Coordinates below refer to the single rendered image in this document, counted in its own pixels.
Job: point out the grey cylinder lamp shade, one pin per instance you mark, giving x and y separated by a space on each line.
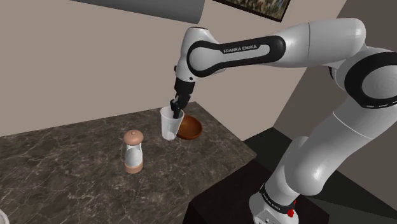
149 8

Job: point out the brown wooden bowl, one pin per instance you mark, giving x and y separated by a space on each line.
190 127

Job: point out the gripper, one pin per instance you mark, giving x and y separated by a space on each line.
184 89

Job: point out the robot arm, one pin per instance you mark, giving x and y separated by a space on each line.
310 43

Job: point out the dark framed wall picture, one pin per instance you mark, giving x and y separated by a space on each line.
260 7

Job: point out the white rounded object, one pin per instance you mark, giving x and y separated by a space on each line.
2 218

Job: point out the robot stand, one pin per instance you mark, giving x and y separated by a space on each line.
235 198

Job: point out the clear plastic cup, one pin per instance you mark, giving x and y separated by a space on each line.
170 126

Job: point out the tan and clear grinder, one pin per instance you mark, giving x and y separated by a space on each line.
133 151

